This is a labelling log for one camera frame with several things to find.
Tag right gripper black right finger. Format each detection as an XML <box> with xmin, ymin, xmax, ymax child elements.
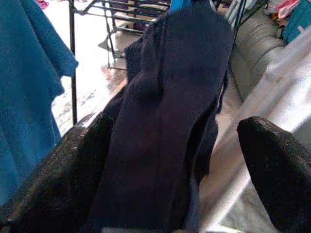
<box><xmin>237</xmin><ymin>116</ymin><xmax>311</xmax><ymax>233</ymax></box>

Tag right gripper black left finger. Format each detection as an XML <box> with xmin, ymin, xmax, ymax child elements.
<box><xmin>0</xmin><ymin>112</ymin><xmax>115</xmax><ymax>233</ymax></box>

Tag navy corduroy shorts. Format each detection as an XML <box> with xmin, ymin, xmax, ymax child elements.
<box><xmin>82</xmin><ymin>4</ymin><xmax>235</xmax><ymax>233</ymax></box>

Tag blue plastic hanger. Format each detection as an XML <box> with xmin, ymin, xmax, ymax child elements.
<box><xmin>169</xmin><ymin>0</ymin><xmax>193</xmax><ymax>12</ymax></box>

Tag white shirt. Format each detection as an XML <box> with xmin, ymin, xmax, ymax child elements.
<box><xmin>198</xmin><ymin>26</ymin><xmax>311</xmax><ymax>233</ymax></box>

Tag black metal drying rack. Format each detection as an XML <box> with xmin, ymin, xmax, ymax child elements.
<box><xmin>69</xmin><ymin>0</ymin><xmax>247</xmax><ymax>126</ymax></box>

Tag blue t-shirt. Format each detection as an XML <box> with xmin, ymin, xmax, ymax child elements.
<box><xmin>0</xmin><ymin>0</ymin><xmax>79</xmax><ymax>207</ymax></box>

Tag green leather sofa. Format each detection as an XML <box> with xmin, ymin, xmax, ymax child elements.
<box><xmin>228</xmin><ymin>11</ymin><xmax>289</xmax><ymax>102</ymax></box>

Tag blue plastic basket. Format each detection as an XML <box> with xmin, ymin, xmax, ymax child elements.
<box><xmin>283</xmin><ymin>0</ymin><xmax>311</xmax><ymax>44</ymax></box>

